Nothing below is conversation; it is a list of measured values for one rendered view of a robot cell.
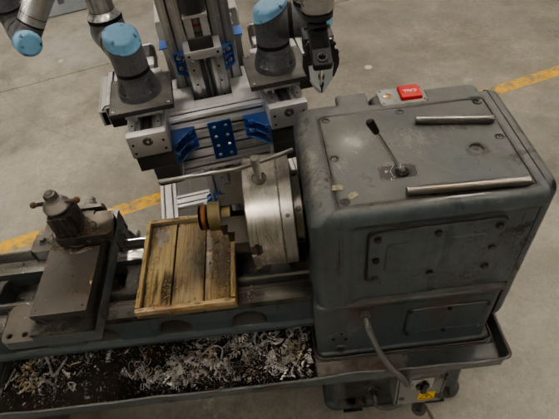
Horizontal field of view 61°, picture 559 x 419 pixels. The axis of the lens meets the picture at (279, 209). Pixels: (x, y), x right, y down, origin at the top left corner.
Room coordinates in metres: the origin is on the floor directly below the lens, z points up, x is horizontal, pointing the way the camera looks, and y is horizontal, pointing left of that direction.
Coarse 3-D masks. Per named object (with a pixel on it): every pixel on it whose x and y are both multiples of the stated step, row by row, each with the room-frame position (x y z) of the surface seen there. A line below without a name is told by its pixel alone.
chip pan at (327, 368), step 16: (416, 352) 0.68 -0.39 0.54; (432, 352) 0.67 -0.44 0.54; (448, 352) 0.67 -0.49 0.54; (464, 352) 0.66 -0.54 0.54; (480, 352) 0.65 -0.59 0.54; (496, 352) 0.64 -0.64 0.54; (320, 368) 0.68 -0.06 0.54; (336, 368) 0.67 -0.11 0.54; (352, 368) 0.66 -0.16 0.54; (368, 368) 0.65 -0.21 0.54; (384, 368) 0.64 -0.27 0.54
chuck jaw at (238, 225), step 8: (240, 216) 0.90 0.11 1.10; (224, 224) 0.87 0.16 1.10; (232, 224) 0.87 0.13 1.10; (240, 224) 0.86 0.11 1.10; (224, 232) 0.87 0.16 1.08; (232, 232) 0.84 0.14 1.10; (240, 232) 0.83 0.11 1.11; (232, 240) 0.84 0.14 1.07; (240, 240) 0.80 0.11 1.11; (248, 240) 0.80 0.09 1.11; (240, 248) 0.79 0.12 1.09; (248, 248) 0.79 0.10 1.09; (256, 248) 0.78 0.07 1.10
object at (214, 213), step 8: (200, 208) 0.94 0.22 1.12; (208, 208) 0.93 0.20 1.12; (216, 208) 0.92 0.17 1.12; (224, 208) 0.93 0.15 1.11; (200, 216) 0.91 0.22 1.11; (208, 216) 0.91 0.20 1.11; (216, 216) 0.90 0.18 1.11; (224, 216) 0.91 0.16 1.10; (232, 216) 0.94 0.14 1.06; (200, 224) 0.90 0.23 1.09; (208, 224) 0.90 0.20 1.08; (216, 224) 0.89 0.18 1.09
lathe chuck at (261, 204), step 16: (272, 160) 0.96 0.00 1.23; (272, 176) 0.90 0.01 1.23; (256, 192) 0.86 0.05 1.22; (272, 192) 0.86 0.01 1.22; (256, 208) 0.83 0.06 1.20; (272, 208) 0.82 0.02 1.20; (256, 224) 0.80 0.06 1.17; (272, 224) 0.80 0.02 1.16; (256, 240) 0.78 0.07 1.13; (272, 240) 0.78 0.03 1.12; (256, 256) 0.77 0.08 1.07; (272, 256) 0.77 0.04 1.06
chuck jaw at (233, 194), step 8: (232, 176) 0.98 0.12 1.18; (240, 176) 0.98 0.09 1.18; (224, 184) 0.97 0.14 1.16; (232, 184) 0.97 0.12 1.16; (240, 184) 0.96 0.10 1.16; (232, 192) 0.95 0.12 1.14; (240, 192) 0.95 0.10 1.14; (224, 200) 0.94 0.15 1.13; (232, 200) 0.94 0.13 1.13; (240, 200) 0.94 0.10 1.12
